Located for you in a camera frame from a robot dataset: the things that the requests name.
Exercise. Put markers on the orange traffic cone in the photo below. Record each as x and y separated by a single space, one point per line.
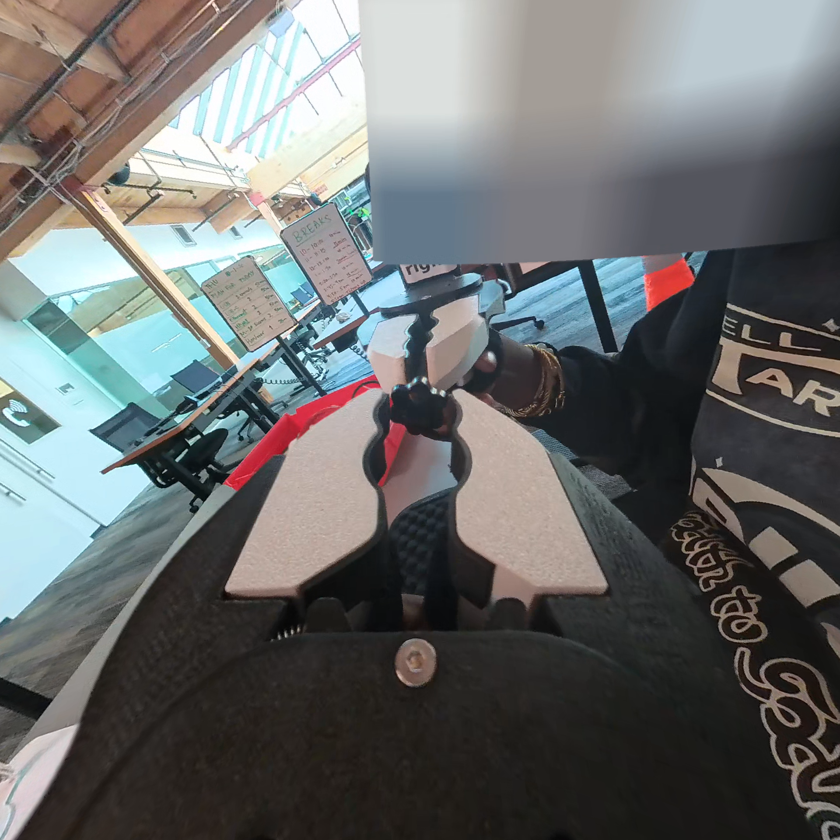
669 279

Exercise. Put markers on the person's right hand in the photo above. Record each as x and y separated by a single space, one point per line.
508 377

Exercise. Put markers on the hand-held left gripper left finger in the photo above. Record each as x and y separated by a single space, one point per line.
308 518

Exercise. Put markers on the grey-topped office desk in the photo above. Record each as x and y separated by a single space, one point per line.
341 331

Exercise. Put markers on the black chair wheel base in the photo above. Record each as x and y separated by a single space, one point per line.
518 321

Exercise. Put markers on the brown-edged office desk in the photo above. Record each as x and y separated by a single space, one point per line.
197 420

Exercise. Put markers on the wooden support post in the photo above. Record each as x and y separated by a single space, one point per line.
151 275

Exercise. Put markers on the wall logo window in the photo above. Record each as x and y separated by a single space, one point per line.
19 417

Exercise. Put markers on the whiteboard on black stand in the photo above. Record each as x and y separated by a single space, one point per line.
325 253
249 305

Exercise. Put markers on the red plastic bin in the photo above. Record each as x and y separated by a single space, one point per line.
262 453

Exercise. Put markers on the black mesh pad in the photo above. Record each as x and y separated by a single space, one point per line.
420 531

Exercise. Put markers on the black office chair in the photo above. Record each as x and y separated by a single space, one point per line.
121 426
197 377

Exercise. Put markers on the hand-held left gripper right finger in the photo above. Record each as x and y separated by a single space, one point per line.
531 518

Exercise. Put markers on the black star knob screw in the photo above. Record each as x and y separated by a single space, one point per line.
420 407

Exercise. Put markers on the black printed sweatshirt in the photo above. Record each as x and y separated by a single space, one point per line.
754 525

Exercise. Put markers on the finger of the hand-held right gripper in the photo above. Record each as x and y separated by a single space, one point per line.
456 341
390 351

